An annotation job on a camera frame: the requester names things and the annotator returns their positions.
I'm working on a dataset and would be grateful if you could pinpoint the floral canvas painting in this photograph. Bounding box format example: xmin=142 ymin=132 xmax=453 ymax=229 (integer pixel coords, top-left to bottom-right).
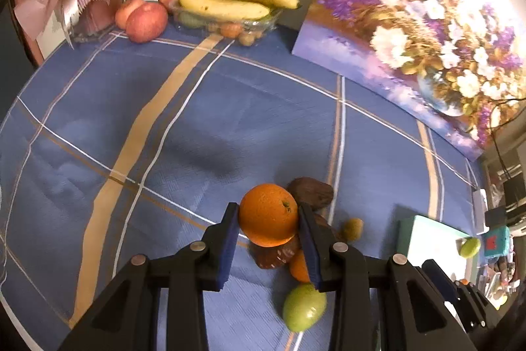
xmin=293 ymin=0 xmax=525 ymax=160

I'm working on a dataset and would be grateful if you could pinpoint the small orange tangerine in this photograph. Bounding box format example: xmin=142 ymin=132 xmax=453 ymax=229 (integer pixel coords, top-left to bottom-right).
xmin=289 ymin=250 xmax=310 ymax=283

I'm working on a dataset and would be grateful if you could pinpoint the black power adapter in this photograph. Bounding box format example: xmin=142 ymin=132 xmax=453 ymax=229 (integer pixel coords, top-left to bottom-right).
xmin=484 ymin=177 xmax=526 ymax=226

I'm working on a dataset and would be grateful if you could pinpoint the clear plastic fruit container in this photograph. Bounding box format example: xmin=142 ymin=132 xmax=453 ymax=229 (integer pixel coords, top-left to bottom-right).
xmin=169 ymin=0 xmax=282 ymax=47

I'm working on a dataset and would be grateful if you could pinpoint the white tray green rim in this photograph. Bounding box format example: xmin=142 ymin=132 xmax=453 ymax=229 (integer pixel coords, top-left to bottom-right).
xmin=396 ymin=215 xmax=478 ymax=282

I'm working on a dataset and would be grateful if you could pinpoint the blue plaid tablecloth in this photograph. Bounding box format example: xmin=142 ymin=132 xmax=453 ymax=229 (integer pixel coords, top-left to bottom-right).
xmin=1 ymin=29 xmax=483 ymax=350

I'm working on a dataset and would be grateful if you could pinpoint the teal toy box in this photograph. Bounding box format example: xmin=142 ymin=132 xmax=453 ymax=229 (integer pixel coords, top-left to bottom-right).
xmin=482 ymin=225 xmax=511 ymax=260

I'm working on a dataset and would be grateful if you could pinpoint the small brown kiwi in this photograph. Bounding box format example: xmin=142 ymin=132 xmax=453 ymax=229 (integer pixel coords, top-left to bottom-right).
xmin=341 ymin=217 xmax=364 ymax=242

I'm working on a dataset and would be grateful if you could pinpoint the small green fruit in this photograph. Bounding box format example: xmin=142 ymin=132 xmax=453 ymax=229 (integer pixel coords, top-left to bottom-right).
xmin=459 ymin=237 xmax=481 ymax=259

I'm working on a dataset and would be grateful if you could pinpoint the black cable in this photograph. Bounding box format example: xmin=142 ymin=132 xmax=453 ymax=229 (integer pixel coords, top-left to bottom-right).
xmin=489 ymin=97 xmax=526 ymax=181

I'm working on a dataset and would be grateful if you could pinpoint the white power strip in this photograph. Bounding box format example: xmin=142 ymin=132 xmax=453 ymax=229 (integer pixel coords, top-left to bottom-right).
xmin=472 ymin=188 xmax=489 ymax=235

